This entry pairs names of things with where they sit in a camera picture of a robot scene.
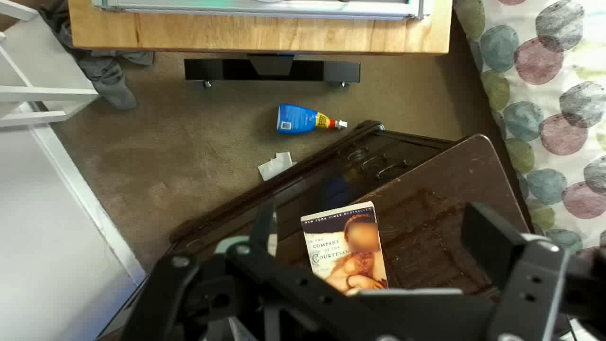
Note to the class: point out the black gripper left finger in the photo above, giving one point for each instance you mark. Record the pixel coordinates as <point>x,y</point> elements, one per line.
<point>158,306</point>

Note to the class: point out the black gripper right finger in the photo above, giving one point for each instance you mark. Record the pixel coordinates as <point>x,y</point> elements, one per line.
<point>530,274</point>

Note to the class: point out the dark wooden dresser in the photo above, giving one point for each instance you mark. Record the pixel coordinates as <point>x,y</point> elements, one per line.
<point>420,188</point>

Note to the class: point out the white paper scrap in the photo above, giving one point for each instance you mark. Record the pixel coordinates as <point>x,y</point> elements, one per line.
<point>278,166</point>

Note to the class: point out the polka dot bedspread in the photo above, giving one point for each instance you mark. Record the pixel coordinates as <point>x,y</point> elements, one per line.
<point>543,65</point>

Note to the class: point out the blue spray bottle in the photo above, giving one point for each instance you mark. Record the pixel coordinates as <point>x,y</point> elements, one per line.
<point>302,120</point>

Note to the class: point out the white shelf unit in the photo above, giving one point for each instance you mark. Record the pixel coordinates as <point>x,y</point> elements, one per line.
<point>41,82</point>

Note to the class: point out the light wooden robot table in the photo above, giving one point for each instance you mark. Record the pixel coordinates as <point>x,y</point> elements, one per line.
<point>98,29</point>

